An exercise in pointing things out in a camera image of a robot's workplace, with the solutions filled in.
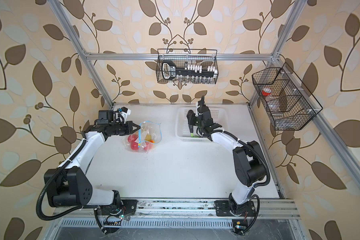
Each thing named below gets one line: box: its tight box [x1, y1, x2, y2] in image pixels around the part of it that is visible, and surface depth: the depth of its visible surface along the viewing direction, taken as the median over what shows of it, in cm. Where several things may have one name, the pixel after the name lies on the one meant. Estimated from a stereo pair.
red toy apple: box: [130, 141, 139, 151], surface depth 93 cm
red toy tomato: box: [127, 134, 139, 143], surface depth 96 cm
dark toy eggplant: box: [186, 109, 195, 137], surface depth 91 cm
